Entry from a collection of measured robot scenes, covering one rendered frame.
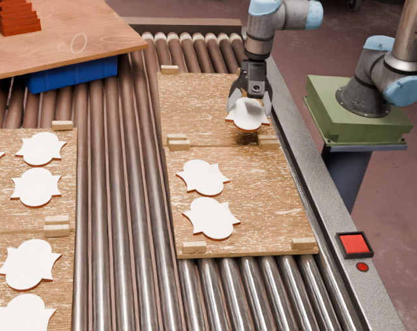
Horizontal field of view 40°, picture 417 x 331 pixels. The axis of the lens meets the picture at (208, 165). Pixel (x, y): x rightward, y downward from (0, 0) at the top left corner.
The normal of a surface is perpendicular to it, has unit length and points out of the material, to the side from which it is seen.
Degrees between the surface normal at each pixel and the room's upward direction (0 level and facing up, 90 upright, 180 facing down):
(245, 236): 0
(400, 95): 98
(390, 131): 90
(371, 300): 0
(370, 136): 90
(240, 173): 0
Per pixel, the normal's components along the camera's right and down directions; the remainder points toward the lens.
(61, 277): 0.10, -0.76
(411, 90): 0.18, 0.74
